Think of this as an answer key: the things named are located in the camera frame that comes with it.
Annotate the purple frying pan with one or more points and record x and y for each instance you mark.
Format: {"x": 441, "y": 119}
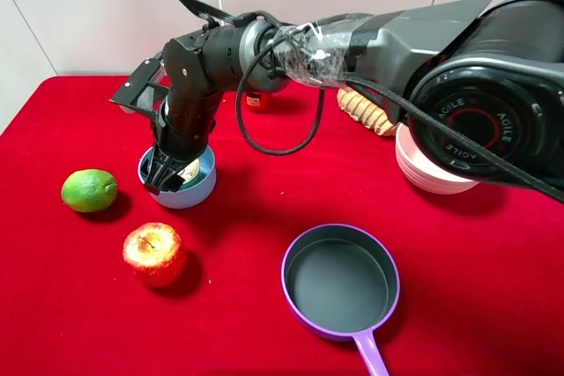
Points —
{"x": 342, "y": 284}

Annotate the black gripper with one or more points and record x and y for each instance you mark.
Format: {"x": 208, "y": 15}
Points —
{"x": 181, "y": 129}

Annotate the red soda can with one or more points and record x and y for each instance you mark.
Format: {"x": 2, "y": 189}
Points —
{"x": 257, "y": 101}

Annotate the red yellow apple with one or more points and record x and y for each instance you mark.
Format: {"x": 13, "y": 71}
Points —
{"x": 155, "y": 253}

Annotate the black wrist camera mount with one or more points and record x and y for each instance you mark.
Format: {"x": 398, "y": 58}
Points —
{"x": 143, "y": 91}

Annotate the small tin can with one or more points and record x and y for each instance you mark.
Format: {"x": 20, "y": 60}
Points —
{"x": 191, "y": 173}

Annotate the green lime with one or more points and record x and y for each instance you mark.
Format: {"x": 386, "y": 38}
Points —
{"x": 89, "y": 190}

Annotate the ridged bread roll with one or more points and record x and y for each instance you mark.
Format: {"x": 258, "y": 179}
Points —
{"x": 365, "y": 112}

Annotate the pink bowl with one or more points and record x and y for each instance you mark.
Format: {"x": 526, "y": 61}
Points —
{"x": 422, "y": 172}

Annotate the blue bowl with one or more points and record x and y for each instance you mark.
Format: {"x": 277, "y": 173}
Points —
{"x": 194, "y": 192}

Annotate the red tablecloth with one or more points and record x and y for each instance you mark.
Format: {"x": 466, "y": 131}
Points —
{"x": 481, "y": 272}

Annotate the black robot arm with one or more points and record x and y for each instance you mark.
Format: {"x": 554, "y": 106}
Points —
{"x": 480, "y": 86}

